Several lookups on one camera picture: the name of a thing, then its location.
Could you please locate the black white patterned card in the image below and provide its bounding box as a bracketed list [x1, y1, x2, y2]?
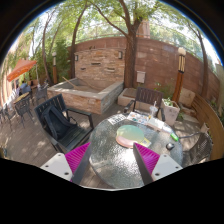
[108, 114, 125, 125]

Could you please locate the black chair far left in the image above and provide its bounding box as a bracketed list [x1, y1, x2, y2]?
[14, 95, 33, 123]

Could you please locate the wooden lamp post right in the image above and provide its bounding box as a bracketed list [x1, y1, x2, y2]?
[172, 47, 186, 103]

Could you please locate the dark slatted chair behind table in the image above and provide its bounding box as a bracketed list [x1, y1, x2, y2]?
[124, 87, 165, 120]

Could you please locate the wooden curved bench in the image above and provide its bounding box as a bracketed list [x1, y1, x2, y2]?
[192, 94, 224, 160]

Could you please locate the white book on table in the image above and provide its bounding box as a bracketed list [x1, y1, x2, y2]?
[147, 117, 172, 133]

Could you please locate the orange patio umbrella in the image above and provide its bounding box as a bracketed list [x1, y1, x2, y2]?
[7, 59, 36, 82]

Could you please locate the wooden lamp post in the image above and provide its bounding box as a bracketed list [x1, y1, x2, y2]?
[172, 47, 186, 103]
[52, 52, 57, 84]

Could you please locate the black plastic armchair left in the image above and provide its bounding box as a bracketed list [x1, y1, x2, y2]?
[34, 94, 94, 153]

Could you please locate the round green pink mouse pad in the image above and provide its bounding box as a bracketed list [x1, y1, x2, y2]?
[116, 125, 144, 148]

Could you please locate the round glass patio table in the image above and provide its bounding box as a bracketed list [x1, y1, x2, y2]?
[88, 113, 184, 190]

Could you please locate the grey utility box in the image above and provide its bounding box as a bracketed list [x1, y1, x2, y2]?
[137, 71, 146, 84]

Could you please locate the large tree trunk centre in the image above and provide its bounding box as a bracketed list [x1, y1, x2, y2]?
[89, 0, 158, 89]

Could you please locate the colourful printed paper sheet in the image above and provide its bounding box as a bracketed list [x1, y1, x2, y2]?
[127, 112, 149, 125]

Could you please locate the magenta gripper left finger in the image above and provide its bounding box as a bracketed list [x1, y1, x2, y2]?
[40, 141, 93, 186]

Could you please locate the wooden lamp post left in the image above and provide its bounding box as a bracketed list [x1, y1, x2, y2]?
[52, 52, 57, 84]

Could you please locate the stone fountain basin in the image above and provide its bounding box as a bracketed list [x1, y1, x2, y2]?
[47, 78, 123, 114]

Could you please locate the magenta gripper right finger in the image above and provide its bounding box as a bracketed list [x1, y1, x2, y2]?
[132, 142, 184, 186]

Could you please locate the plastic cup with straw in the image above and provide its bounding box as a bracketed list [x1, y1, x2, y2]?
[149, 101, 158, 117]

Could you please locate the seated person in blue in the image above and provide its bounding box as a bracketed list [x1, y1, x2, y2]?
[19, 81, 31, 95]

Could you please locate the metal mesh chair right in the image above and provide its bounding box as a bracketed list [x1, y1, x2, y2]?
[182, 132, 213, 168]

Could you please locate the black computer mouse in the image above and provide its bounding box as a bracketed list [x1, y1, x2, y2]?
[166, 143, 175, 151]

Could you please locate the white square planter pot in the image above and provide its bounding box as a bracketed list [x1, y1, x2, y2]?
[162, 99, 180, 126]

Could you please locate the black backpack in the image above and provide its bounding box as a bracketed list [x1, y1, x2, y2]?
[41, 105, 76, 140]

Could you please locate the green marker pen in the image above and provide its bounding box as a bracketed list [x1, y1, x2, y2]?
[170, 133, 179, 141]

